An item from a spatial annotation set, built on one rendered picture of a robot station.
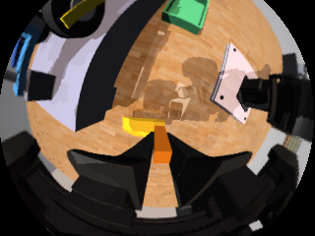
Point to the green tray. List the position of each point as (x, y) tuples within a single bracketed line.
[(183, 23), (188, 9)]

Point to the small blue wheeled trolley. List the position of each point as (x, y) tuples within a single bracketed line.
[(66, 18)]

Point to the yellow wheel chock with orange handle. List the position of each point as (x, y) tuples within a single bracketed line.
[(140, 127)]

